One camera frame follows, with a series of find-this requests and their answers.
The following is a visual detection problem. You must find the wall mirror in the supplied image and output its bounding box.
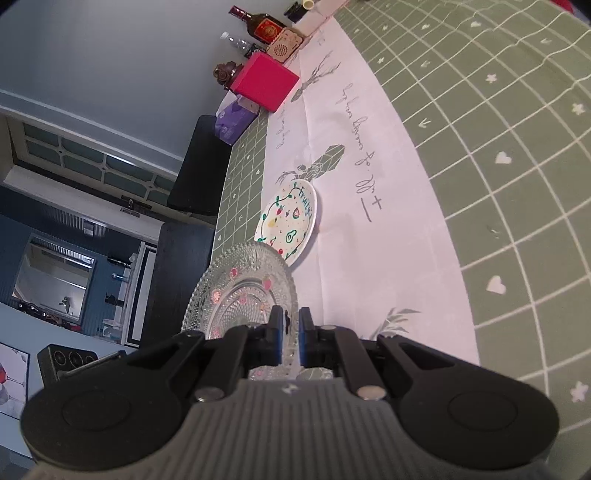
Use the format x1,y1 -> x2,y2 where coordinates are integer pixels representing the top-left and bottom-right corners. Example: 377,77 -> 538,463
11,232 -> 96,325

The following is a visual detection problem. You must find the clear plastic water bottle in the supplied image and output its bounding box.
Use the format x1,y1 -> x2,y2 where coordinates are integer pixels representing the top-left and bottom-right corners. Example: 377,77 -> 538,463
221,31 -> 269,59

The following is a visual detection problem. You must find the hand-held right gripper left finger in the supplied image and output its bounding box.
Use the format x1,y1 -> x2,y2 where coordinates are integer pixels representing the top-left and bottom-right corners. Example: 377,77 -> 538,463
175,305 -> 284,402

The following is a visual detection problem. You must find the white door with glass panes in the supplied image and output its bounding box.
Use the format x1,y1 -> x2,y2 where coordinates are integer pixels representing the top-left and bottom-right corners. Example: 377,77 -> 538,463
11,117 -> 181,210

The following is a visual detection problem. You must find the wine glass wall picture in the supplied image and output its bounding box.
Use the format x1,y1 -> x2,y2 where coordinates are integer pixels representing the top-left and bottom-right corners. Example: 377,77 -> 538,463
0,342 -> 31,422

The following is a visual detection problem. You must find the clear patterned glass plate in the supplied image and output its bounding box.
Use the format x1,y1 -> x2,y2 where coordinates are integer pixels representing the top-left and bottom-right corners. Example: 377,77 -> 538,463
181,241 -> 299,372

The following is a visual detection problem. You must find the dark liquor bottle red label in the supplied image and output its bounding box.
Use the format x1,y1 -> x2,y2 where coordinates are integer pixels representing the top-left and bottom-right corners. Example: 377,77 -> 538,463
228,6 -> 287,42

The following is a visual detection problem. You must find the small wooden radio box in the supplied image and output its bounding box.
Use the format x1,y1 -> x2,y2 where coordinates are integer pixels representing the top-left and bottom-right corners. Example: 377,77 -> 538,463
265,27 -> 305,62

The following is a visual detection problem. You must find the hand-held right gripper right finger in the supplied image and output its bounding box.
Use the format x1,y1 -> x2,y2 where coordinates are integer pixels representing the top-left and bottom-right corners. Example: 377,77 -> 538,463
298,306 -> 408,401

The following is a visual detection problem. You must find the purple tissue pack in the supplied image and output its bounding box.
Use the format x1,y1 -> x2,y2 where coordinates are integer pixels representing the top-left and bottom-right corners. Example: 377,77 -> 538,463
213,95 -> 260,147

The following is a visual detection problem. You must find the white plate with fruit drawings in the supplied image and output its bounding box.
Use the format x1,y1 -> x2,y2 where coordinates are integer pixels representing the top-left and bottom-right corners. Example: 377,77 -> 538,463
253,180 -> 319,268

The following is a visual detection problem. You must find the pink cardboard box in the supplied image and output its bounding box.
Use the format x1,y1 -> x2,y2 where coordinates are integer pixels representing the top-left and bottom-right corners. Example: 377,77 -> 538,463
231,51 -> 301,112

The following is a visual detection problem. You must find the black speaker box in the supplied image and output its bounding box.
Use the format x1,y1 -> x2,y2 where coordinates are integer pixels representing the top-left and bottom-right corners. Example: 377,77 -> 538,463
37,343 -> 127,385

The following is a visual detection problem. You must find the green checked tablecloth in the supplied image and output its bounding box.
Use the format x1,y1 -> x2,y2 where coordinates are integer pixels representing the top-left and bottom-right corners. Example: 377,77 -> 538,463
210,0 -> 591,418

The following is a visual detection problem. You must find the brown rose ornament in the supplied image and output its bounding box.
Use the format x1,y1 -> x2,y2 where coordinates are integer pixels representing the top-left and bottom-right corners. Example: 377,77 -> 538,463
213,61 -> 244,89

